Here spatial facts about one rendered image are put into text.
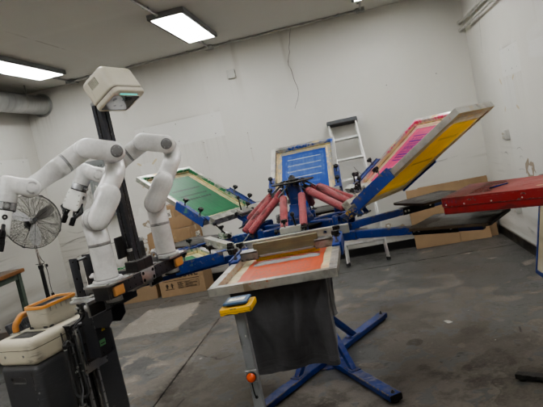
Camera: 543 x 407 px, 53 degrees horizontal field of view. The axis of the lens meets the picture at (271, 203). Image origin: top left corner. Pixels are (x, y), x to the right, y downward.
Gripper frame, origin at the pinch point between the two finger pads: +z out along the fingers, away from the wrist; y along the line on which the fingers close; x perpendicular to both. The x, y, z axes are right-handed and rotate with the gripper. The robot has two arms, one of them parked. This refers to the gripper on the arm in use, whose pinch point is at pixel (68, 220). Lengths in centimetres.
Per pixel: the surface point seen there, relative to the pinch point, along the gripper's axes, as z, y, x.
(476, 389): 25, -192, -137
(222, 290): 7, -82, -16
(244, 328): 17, -103, -4
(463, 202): -69, -161, -93
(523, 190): -79, -187, -83
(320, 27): -288, 91, -400
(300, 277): -9, -113, -22
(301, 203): -48, -63, -124
